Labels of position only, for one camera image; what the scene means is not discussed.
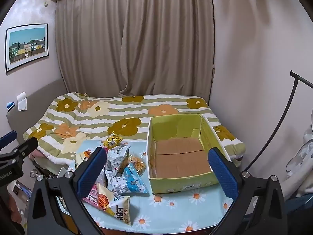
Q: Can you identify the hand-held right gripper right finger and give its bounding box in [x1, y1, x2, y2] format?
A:
[207, 147, 288, 235]

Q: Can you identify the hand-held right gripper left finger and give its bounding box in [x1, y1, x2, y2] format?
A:
[27, 147, 108, 235]

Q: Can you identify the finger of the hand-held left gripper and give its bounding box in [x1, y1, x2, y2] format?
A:
[0, 130, 17, 148]
[0, 136, 39, 163]

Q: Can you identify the cream snack packet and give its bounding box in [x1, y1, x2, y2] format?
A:
[75, 149, 94, 169]

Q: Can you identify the pink snack packet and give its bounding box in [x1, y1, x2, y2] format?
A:
[82, 183, 103, 210]

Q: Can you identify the orange snack packet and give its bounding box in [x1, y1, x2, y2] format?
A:
[96, 182, 115, 211]

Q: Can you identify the white snack packet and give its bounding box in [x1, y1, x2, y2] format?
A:
[105, 170, 130, 196]

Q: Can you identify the grey-white snack packet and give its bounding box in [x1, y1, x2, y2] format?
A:
[106, 144, 130, 177]

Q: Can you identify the gold snack packet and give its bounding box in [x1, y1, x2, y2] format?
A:
[103, 132, 124, 150]

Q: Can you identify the blue snack packet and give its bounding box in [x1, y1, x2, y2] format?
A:
[122, 163, 148, 195]

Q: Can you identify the white-orange snack packet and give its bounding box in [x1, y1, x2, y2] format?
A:
[108, 196, 132, 226]

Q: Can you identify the clear noodle snack packet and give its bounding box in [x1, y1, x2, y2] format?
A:
[127, 153, 147, 177]

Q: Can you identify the yellow-green cardboard box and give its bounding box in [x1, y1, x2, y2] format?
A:
[147, 114, 231, 195]

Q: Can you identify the person's left hand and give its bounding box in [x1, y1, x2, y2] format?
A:
[0, 194, 23, 226]

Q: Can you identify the white paper sheet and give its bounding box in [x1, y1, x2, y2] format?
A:
[16, 91, 28, 111]

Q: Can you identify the grey padded headboard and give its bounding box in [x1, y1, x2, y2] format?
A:
[6, 78, 65, 137]

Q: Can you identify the floral striped quilt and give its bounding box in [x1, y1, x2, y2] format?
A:
[23, 92, 246, 167]

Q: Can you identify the light blue daisy tablecloth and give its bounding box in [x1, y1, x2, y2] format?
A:
[73, 139, 235, 233]

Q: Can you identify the pale clothes pile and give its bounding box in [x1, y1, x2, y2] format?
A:
[281, 125, 313, 199]

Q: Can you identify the blue cloth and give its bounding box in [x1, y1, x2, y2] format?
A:
[285, 192, 313, 226]

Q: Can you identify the black curved stand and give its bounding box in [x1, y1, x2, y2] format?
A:
[243, 70, 313, 173]

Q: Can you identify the beige curtain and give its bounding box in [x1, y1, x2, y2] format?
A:
[55, 0, 216, 97]

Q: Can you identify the framed wall poster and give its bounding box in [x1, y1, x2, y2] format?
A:
[5, 23, 49, 73]

